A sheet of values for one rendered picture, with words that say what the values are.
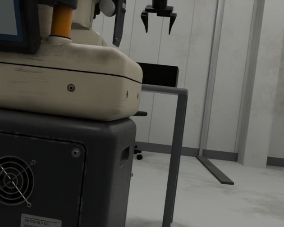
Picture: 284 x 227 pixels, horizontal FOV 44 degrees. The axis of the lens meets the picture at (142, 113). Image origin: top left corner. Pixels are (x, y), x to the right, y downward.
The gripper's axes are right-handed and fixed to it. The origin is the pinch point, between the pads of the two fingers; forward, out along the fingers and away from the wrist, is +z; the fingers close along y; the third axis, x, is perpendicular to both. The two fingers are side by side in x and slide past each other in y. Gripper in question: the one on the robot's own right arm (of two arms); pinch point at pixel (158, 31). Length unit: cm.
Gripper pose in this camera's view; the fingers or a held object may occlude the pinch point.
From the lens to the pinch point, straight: 140.0
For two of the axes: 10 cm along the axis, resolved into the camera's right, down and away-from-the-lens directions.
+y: -9.8, -1.1, 1.4
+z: -0.3, 8.7, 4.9
